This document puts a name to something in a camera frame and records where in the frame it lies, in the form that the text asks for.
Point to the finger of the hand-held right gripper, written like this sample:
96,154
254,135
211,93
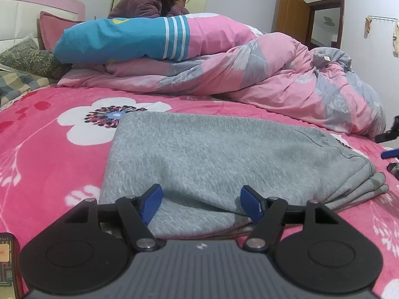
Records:
389,154
394,169

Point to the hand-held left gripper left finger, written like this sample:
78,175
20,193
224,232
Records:
152,204

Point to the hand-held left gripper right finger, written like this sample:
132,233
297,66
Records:
251,204

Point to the grey pants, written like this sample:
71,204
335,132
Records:
202,155

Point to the beige hanging cloth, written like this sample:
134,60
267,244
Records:
369,26
396,37

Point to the pink floral blanket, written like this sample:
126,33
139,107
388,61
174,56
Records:
46,162

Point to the pink grey floral duvet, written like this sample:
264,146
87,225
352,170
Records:
280,78

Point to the wooden door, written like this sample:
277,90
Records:
291,15

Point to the blue pink striped quilt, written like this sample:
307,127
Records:
109,37

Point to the checkered green cloth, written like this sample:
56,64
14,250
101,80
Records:
18,87

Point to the green floral pillow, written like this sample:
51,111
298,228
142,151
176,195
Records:
28,57

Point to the dark red pillow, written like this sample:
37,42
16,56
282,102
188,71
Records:
53,28

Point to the pink white headboard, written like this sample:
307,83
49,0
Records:
18,12

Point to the wall hook rack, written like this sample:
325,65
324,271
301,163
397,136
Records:
383,18

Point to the dark brown door frame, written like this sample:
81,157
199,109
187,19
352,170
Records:
341,21

